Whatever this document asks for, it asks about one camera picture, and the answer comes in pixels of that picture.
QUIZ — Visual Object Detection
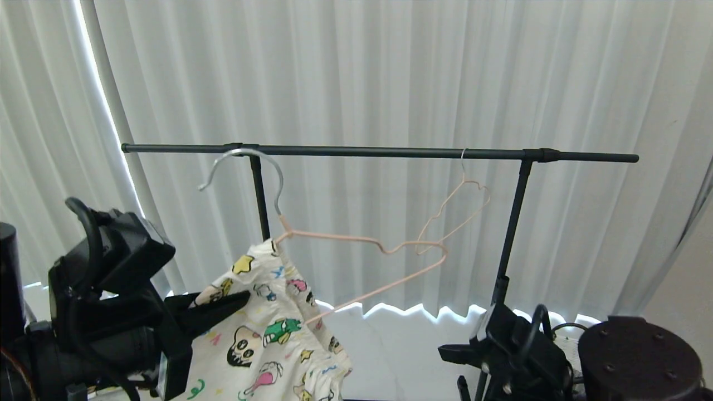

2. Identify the black clothes rack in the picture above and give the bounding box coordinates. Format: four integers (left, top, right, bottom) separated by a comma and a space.
121, 142, 639, 401

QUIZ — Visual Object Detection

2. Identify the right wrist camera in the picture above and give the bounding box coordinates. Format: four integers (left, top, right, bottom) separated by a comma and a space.
471, 304, 574, 390

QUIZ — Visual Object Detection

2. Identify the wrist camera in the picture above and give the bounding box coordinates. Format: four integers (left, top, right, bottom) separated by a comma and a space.
49, 209, 176, 318
471, 304, 574, 390

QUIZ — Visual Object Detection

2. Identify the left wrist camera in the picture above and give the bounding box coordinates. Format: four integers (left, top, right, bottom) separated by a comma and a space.
49, 209, 176, 318

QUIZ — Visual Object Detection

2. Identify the pink clothes hanger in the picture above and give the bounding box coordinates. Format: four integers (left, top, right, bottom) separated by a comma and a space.
199, 148, 448, 326
416, 149, 491, 256

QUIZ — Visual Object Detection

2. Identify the black cable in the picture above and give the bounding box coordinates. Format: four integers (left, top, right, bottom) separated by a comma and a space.
64, 197, 140, 401

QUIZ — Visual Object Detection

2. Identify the white laundry basket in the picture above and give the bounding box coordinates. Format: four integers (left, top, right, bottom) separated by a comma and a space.
549, 321, 588, 385

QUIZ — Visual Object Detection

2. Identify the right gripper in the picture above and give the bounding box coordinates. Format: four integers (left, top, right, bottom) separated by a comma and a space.
437, 334, 580, 401

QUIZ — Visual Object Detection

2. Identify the cream printed garment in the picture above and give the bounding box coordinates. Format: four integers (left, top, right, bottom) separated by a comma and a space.
173, 239, 353, 401

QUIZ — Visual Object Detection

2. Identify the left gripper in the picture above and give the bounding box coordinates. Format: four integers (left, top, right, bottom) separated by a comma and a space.
28, 294, 193, 400

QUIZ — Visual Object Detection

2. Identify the white curtain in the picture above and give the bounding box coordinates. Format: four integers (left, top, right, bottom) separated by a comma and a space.
0, 0, 713, 324

